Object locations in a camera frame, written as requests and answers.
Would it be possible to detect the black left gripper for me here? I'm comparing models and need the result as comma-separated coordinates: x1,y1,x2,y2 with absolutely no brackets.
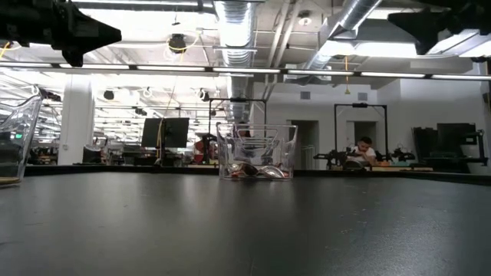
0,0,123,68

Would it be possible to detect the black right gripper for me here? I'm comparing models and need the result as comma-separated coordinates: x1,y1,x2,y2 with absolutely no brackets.
387,0,491,57

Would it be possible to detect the clear plastic bin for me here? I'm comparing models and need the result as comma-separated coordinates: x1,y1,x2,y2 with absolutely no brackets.
216,121,298,182
0,94,44,188

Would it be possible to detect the white building column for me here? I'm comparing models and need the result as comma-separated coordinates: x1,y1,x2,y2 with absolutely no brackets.
57,74,96,166

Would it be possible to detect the black workstation with monitors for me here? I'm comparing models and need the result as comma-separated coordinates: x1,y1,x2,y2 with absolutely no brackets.
412,122,489,173

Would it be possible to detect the black office chair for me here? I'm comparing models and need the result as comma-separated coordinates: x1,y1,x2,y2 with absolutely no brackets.
81,143,103,165

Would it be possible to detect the black computer monitor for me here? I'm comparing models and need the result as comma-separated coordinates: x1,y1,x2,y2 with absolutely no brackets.
140,117,190,150

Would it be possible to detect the person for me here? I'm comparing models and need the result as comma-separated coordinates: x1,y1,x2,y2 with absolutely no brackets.
347,136,379,166
234,122,252,139

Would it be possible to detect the red chair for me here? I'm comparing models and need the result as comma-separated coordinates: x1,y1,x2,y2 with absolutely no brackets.
193,133,218,165

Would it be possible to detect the long ceiling light strip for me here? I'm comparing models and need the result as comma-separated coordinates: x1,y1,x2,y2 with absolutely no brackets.
0,61,491,81

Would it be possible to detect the silver ceiling ventilation duct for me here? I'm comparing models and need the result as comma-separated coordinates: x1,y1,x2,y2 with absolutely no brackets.
213,0,257,122
306,0,384,72

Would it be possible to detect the black ceiling dome camera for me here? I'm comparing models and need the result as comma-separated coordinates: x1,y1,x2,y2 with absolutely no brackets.
167,33,188,54

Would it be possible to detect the black metal station frame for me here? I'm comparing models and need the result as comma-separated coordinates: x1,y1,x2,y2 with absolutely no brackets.
333,102,388,169

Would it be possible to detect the yellow hanging cable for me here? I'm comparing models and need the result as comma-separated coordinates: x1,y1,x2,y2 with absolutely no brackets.
155,33,201,150

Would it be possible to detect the black table border frame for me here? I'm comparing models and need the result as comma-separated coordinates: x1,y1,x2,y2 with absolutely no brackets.
22,163,491,186

